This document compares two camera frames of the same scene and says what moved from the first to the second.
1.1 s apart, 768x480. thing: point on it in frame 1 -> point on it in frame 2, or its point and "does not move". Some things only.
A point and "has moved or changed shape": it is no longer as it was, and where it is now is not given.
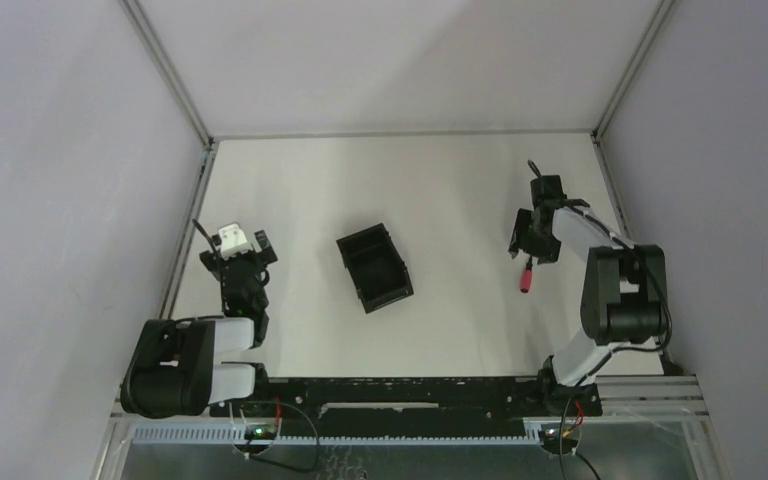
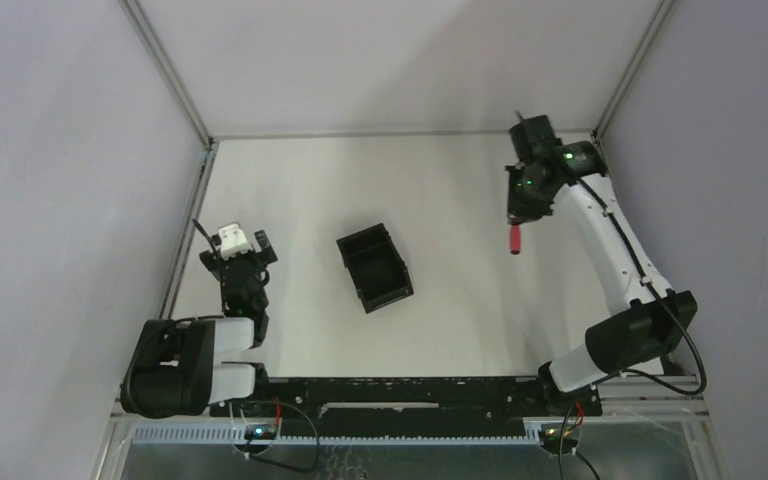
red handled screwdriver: x=526 y=280 has moved or changed shape
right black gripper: x=521 y=240 -> x=517 y=212
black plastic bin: x=377 y=267 does not move
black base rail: x=330 y=407 does not move
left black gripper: x=239 y=263 does not move
